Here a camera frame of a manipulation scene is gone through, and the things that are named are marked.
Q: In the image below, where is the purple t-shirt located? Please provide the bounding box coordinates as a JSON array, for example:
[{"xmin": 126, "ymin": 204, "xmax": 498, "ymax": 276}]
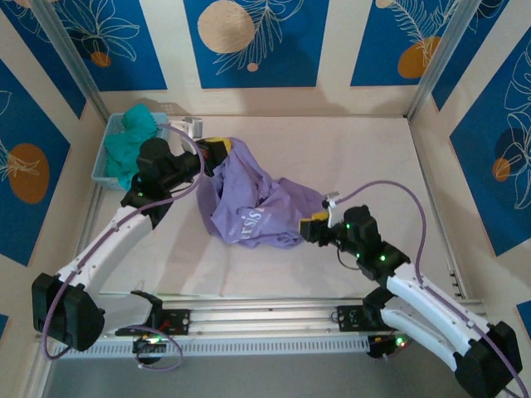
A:
[{"xmin": 197, "ymin": 136, "xmax": 333, "ymax": 250}]

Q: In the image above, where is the teal cloth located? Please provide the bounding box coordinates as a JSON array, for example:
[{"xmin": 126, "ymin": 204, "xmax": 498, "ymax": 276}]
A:
[{"xmin": 103, "ymin": 103, "xmax": 163, "ymax": 194}]

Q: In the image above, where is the light blue plastic basket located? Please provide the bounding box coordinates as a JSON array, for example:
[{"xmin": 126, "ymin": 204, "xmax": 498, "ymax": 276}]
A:
[{"xmin": 90, "ymin": 111, "xmax": 172, "ymax": 192}]

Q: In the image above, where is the black control board green light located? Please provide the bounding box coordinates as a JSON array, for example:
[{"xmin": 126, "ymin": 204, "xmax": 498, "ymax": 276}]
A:
[
  {"xmin": 368, "ymin": 332, "xmax": 410, "ymax": 361},
  {"xmin": 132, "ymin": 334, "xmax": 168, "ymax": 366}
]

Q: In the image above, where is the thin black wire loop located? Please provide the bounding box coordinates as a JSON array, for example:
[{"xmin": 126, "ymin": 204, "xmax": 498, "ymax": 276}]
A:
[{"xmin": 336, "ymin": 247, "xmax": 363, "ymax": 271}]

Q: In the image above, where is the perforated grey metal bracket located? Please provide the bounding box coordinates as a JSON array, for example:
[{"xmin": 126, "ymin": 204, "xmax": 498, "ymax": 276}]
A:
[{"xmin": 159, "ymin": 100, "xmax": 186, "ymax": 116}]

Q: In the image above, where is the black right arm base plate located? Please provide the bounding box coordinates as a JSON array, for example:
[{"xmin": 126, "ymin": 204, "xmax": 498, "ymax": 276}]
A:
[{"xmin": 336, "ymin": 305, "xmax": 399, "ymax": 332}]

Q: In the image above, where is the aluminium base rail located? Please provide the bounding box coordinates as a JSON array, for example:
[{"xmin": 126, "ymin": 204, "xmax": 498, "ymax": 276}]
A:
[{"xmin": 35, "ymin": 294, "xmax": 494, "ymax": 343}]

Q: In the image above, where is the white slotted cable duct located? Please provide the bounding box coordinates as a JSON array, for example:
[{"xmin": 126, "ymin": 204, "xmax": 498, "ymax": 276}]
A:
[{"xmin": 53, "ymin": 336, "xmax": 371, "ymax": 360}]

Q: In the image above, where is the aluminium frame post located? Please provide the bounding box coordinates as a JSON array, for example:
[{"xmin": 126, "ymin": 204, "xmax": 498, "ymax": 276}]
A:
[
  {"xmin": 408, "ymin": 0, "xmax": 485, "ymax": 121},
  {"xmin": 31, "ymin": 0, "xmax": 111, "ymax": 121}
]

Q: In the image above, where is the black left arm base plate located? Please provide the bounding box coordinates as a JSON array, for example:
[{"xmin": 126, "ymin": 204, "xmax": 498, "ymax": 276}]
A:
[{"xmin": 114, "ymin": 308, "xmax": 192, "ymax": 337}]

